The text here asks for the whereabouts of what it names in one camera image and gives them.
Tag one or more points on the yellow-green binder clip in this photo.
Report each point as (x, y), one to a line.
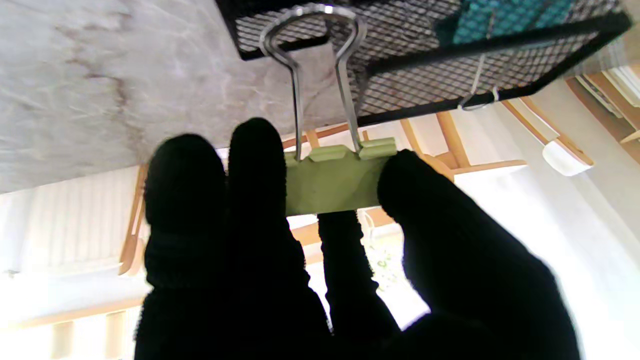
(330, 185)

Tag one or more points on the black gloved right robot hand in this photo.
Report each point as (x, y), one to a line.
(240, 280)

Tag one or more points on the black mesh desk tray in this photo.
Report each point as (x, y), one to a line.
(415, 65)

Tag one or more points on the teal binder clip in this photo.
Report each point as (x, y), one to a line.
(500, 17)

